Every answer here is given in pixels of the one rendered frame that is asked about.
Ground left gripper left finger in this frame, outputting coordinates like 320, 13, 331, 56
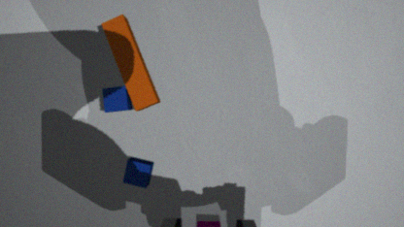
161, 218, 182, 227

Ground magenta rectangular block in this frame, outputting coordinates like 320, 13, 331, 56
197, 221, 220, 227

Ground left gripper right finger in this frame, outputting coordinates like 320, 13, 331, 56
236, 219, 256, 227

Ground orange rod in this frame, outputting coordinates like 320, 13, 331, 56
101, 15, 160, 112

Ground small blue block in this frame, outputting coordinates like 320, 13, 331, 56
102, 86, 132, 113
123, 157, 154, 188

